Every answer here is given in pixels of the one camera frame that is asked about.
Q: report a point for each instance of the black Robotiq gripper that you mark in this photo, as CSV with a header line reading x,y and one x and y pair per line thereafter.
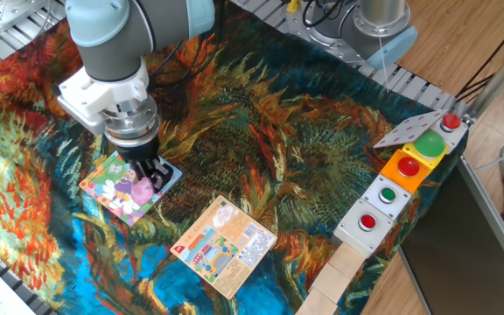
x,y
140,153

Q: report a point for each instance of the pink puzzle piece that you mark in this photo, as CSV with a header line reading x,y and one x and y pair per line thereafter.
x,y
142,192

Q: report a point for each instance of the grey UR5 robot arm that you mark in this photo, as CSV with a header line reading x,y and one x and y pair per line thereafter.
x,y
116,44

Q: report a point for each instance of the colourful girl puzzle board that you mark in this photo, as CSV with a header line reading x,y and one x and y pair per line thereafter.
x,y
116,192

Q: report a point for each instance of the orange vehicle puzzle board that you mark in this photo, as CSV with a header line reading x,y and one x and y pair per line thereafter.
x,y
226,245

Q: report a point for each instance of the sunflower painting tablecloth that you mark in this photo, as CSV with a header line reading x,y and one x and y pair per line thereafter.
x,y
300,131

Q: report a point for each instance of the light wooden block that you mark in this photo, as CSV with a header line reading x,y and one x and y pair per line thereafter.
x,y
346,260
315,304
330,282

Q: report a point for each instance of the silver perforated metal plate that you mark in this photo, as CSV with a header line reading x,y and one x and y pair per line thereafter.
x,y
11,13

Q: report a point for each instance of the large grey red-button box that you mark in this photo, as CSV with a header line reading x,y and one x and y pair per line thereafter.
x,y
357,232

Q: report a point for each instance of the yellow plastic clip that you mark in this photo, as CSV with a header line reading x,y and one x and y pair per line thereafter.
x,y
292,6

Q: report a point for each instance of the grey green-button box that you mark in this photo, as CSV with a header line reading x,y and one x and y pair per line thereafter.
x,y
387,194

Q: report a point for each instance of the orange red-button box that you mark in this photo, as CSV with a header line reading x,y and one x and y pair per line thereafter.
x,y
408,167

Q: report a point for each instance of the white card with red dots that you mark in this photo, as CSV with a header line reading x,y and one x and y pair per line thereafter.
x,y
409,129

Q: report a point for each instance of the yellow green-dome button box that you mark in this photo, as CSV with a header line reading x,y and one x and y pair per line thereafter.
x,y
429,143

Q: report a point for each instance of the small grey red-button box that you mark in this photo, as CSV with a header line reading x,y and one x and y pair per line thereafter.
x,y
450,122

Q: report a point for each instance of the dark grey panel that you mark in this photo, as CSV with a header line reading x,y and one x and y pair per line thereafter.
x,y
462,254

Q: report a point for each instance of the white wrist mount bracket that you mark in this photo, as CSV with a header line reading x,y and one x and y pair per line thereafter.
x,y
99,96

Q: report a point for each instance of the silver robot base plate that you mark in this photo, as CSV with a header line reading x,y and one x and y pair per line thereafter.
x,y
344,54

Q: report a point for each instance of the aluminium corner post beam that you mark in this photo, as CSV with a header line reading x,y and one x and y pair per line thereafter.
x,y
497,79

